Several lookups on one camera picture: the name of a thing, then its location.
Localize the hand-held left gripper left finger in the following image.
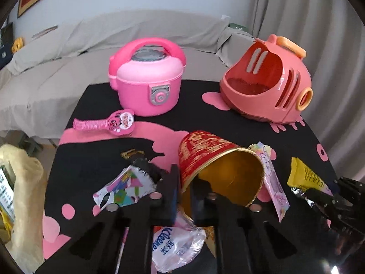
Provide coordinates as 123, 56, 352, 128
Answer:
36, 164, 183, 274

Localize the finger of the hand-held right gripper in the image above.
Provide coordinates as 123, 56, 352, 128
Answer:
306, 188, 360, 232
334, 177, 365, 206

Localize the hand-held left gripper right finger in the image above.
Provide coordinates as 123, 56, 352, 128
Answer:
190, 177, 331, 274

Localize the yellow snack packet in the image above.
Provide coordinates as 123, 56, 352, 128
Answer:
287, 157, 334, 206

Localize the red gold paper cup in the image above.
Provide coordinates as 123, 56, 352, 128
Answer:
178, 130, 265, 223

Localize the pink cartoon candy wrapper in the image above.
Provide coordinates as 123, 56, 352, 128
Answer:
248, 142, 290, 222

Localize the black foil wrapper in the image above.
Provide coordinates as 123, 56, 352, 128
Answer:
121, 149, 169, 183

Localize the colourful foil wrapper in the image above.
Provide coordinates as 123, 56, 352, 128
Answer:
93, 166, 157, 209

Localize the clear plastic tissue pack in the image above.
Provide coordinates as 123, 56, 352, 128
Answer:
151, 224, 207, 273

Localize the black pink printed cloth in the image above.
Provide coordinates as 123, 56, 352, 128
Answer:
34, 78, 340, 274

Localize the pink toy spoon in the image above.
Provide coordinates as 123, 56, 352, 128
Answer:
73, 108, 135, 137

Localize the pink toy carrier basket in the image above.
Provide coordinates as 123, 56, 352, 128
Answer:
219, 34, 313, 124

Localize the pink toy rice cooker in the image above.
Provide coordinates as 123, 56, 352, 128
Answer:
108, 38, 186, 117

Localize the grey curtain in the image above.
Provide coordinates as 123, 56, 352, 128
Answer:
251, 0, 365, 177

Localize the small wooden stool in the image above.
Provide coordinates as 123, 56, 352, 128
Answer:
18, 137, 43, 156

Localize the grey covered sofa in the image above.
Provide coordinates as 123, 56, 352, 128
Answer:
0, 10, 254, 146

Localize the yellow plush toy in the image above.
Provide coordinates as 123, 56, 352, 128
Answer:
11, 37, 23, 54

